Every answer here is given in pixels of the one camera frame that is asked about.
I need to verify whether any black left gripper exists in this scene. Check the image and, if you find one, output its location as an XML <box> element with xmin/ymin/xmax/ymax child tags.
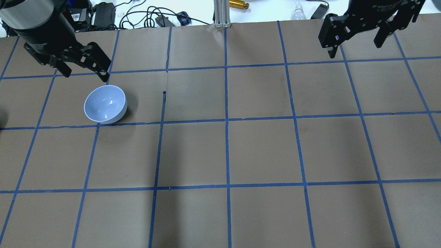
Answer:
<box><xmin>23</xmin><ymin>33</ymin><xmax>111</xmax><ymax>83</ymax></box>

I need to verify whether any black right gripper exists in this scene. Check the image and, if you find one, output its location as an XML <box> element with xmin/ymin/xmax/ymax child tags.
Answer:
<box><xmin>318</xmin><ymin>0</ymin><xmax>425</xmax><ymax>59</ymax></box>

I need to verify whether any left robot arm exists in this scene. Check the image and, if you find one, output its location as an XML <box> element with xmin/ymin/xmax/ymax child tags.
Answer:
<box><xmin>0</xmin><ymin>0</ymin><xmax>111</xmax><ymax>83</ymax></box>

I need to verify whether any blue bowl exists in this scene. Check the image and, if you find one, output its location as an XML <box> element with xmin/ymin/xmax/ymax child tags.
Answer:
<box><xmin>83</xmin><ymin>85</ymin><xmax>128</xmax><ymax>124</ymax></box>

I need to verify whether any black power adapter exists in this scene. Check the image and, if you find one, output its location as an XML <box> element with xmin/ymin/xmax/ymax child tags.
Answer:
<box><xmin>92</xmin><ymin>2</ymin><xmax>115</xmax><ymax>27</ymax></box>

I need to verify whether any white light bulb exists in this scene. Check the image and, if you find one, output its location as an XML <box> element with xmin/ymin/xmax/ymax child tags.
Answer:
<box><xmin>291</xmin><ymin>0</ymin><xmax>306</xmax><ymax>20</ymax></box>

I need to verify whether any gold cylinder tool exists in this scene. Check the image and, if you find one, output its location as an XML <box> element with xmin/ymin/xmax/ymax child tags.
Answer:
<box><xmin>229</xmin><ymin>0</ymin><xmax>249</xmax><ymax>10</ymax></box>

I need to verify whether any aluminium frame post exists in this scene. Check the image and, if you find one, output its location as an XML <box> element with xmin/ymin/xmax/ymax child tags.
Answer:
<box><xmin>214</xmin><ymin>0</ymin><xmax>231</xmax><ymax>28</ymax></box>

